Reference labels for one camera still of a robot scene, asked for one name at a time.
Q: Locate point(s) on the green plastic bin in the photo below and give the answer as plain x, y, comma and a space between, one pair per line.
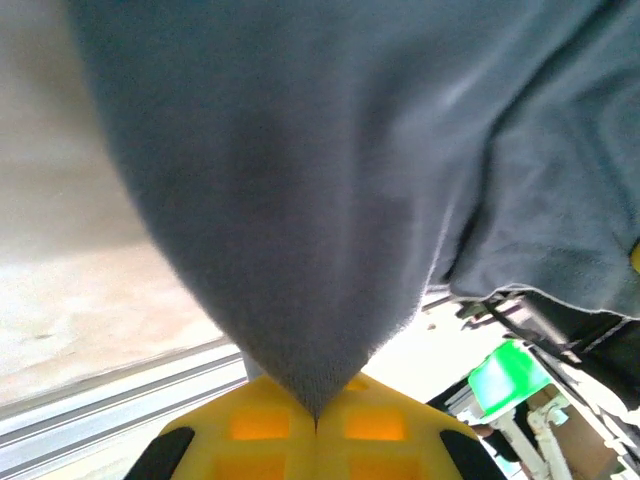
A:
505, 377

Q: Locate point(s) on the blue t-shirt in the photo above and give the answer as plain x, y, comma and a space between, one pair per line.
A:
325, 175

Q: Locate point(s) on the white pipe stand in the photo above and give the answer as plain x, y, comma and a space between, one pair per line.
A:
535, 440

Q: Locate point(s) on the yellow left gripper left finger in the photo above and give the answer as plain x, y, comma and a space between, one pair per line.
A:
250, 440

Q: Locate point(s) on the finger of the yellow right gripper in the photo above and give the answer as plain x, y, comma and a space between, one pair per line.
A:
636, 256

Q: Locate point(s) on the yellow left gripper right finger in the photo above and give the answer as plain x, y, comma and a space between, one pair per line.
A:
385, 440

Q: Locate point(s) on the aluminium frame rail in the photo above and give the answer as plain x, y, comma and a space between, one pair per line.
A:
115, 395

